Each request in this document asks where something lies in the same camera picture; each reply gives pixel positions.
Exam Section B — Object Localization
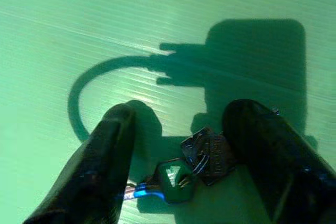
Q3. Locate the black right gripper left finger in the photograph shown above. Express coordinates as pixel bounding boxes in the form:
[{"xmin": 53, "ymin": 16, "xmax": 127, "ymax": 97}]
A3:
[{"xmin": 23, "ymin": 103, "xmax": 137, "ymax": 224}]

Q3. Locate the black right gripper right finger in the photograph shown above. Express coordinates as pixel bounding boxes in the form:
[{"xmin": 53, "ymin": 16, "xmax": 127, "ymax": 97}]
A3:
[{"xmin": 222, "ymin": 99, "xmax": 336, "ymax": 224}]

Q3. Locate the green-headed key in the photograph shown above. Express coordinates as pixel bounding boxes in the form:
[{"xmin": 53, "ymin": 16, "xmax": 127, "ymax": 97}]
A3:
[{"xmin": 157, "ymin": 157, "xmax": 197, "ymax": 204}]

